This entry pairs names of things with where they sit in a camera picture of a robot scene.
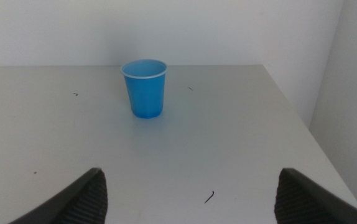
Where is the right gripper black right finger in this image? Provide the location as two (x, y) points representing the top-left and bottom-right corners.
(274, 167), (357, 224)

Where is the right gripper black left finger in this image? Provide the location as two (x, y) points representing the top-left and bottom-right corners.
(9, 167), (109, 224)

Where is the blue plastic cup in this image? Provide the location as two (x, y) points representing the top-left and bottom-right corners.
(120, 58), (169, 119)

